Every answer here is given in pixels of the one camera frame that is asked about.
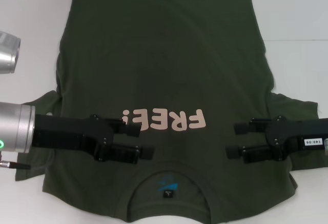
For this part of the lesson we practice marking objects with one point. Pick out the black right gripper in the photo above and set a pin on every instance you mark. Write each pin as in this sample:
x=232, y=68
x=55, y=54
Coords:
x=289, y=134

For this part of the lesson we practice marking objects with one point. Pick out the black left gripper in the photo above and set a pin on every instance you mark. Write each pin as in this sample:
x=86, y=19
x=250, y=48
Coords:
x=69, y=131

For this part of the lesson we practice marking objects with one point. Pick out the dark green FREE t-shirt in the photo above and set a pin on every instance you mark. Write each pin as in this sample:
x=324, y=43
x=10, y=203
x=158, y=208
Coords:
x=164, y=67

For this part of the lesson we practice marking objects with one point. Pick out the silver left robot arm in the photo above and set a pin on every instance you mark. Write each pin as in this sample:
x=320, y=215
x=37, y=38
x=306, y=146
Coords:
x=15, y=126

